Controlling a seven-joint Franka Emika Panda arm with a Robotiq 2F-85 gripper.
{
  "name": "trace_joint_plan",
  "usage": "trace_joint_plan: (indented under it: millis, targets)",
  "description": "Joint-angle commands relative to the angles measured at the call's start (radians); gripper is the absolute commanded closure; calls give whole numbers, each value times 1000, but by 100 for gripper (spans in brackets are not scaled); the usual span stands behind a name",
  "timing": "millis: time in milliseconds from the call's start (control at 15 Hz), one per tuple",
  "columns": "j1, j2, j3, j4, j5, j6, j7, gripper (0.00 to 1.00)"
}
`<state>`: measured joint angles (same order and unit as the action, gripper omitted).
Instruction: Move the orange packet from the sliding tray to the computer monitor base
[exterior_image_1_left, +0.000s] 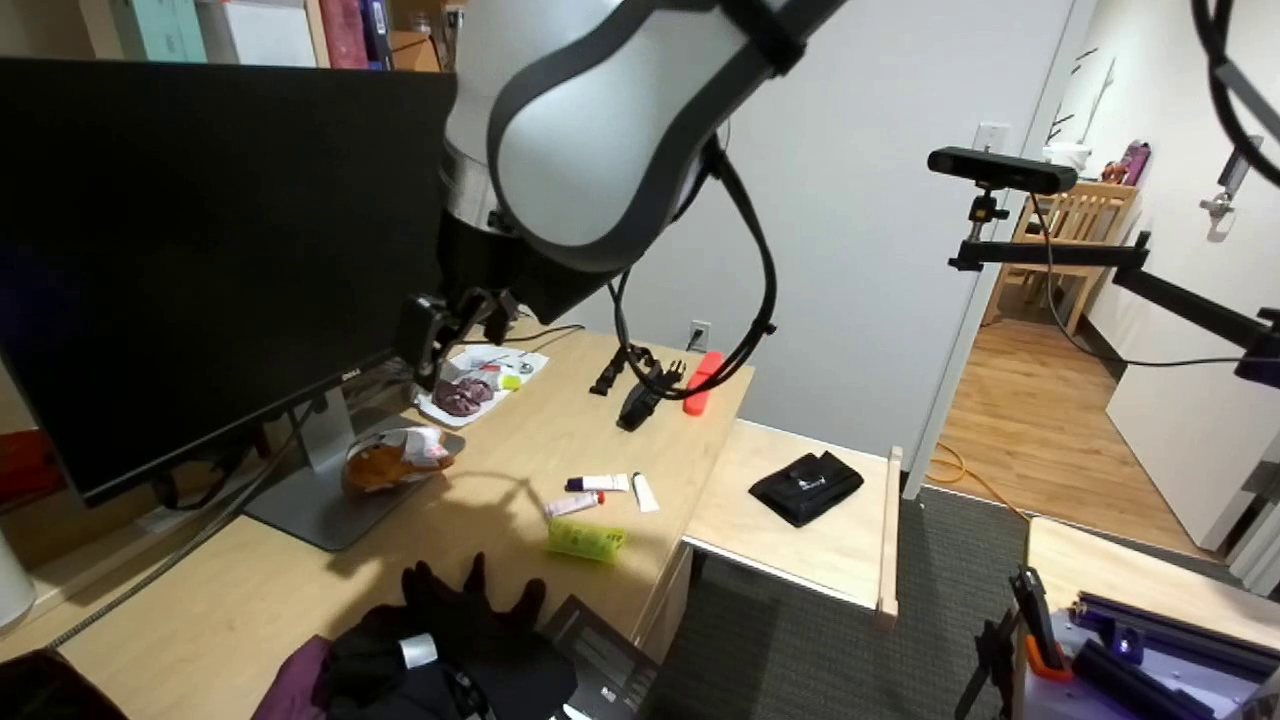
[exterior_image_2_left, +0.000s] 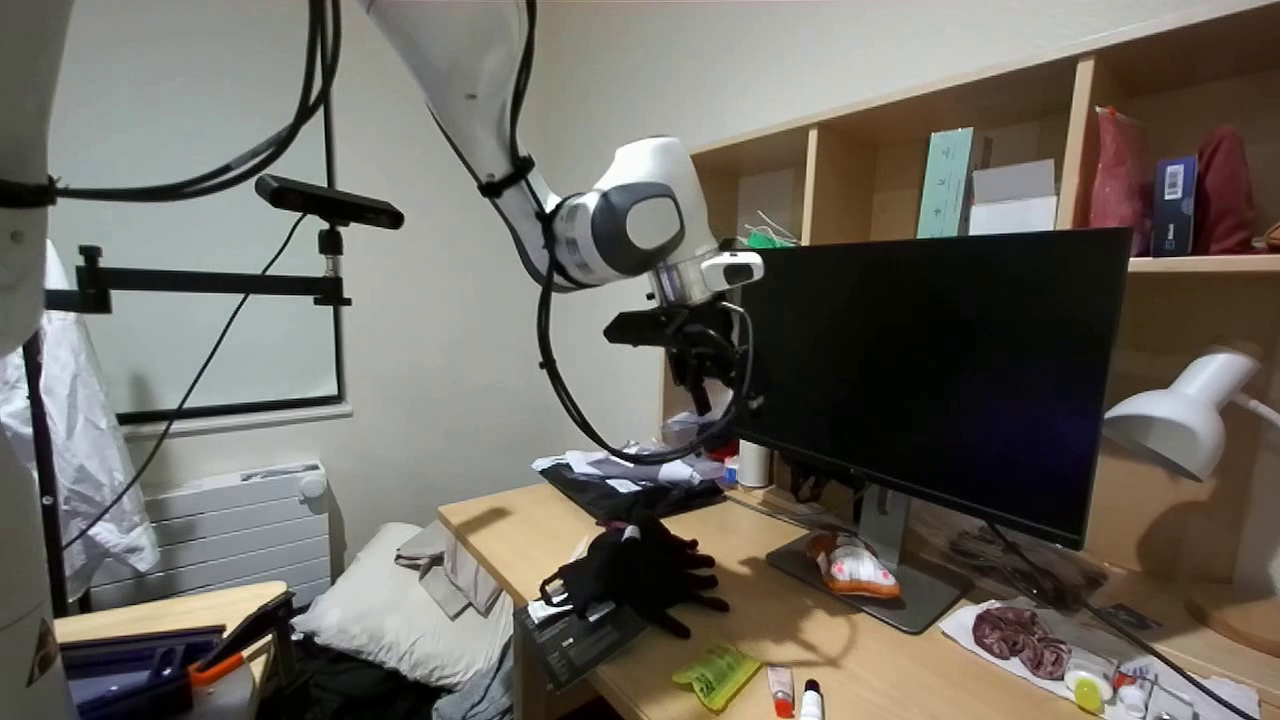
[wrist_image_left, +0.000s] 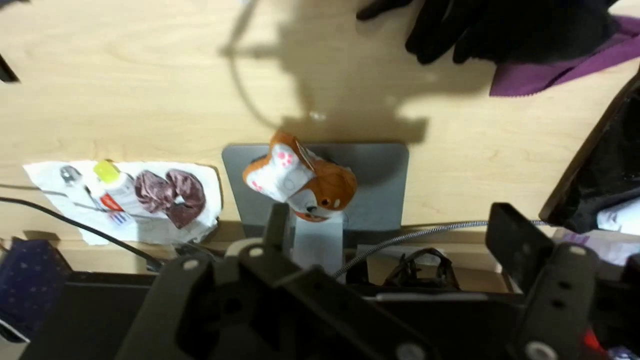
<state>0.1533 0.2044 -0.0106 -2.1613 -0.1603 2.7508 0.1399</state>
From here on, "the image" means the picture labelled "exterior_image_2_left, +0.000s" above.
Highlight dark grey box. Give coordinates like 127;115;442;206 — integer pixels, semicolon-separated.
510;598;642;694

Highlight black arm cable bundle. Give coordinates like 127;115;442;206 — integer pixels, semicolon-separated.
50;0;342;208

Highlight green packet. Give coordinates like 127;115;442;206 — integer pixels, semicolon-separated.
668;641;766;717

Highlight grey cloth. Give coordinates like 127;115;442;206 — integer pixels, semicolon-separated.
391;518;505;622

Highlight black computer monitor with stand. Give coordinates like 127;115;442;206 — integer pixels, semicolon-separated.
734;230;1135;641

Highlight small red white tube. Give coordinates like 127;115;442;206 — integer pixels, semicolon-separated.
762;666;798;720

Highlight white cylinder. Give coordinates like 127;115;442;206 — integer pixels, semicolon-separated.
734;437;775;492

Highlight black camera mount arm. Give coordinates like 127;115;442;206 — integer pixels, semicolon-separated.
45;223;351;406

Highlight orange handled tool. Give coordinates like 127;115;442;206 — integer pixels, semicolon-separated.
185;606;293;694

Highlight white pillow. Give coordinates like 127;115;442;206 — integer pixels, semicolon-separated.
286;518;515;694

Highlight orange snack packet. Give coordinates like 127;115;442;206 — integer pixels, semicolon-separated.
811;533;905;609

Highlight black stereo camera bar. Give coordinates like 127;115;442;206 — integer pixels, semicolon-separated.
250;172;407;233

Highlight purple tool case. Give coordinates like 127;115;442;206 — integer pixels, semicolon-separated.
57;625;222;720

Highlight wooden bookshelf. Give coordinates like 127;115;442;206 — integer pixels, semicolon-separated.
655;0;1280;632

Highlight white plate with dark food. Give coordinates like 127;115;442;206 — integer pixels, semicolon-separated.
937;598;1265;720

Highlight black bag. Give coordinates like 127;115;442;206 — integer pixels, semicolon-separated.
530;445;734;530

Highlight white plastic sheet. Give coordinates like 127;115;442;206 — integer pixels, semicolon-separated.
0;246;162;606

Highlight window with black frame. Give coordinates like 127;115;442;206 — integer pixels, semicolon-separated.
50;0;347;429

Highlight white desk lamp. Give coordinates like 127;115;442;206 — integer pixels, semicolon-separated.
1098;350;1280;487

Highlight black gloves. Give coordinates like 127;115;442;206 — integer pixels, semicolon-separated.
537;518;734;641

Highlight dark red pouch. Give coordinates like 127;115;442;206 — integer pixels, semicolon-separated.
1193;125;1265;257

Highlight white radiator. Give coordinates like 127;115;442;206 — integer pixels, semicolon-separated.
135;457;335;614

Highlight white book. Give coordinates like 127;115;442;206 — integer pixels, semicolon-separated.
962;156;1058;240

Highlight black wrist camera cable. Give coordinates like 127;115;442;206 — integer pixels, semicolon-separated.
530;0;758;468

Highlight blue book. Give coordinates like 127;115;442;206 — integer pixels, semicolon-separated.
1153;151;1202;257

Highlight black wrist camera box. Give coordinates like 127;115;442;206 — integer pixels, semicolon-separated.
600;309;734;353

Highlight maroon book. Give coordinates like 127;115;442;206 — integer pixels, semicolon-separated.
1085;103;1159;233

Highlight black monitor cables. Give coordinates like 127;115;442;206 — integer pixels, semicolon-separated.
945;518;1280;673

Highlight teal book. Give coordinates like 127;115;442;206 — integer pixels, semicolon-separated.
911;125;980;240

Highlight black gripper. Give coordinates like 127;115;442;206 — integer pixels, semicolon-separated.
668;301;750;429

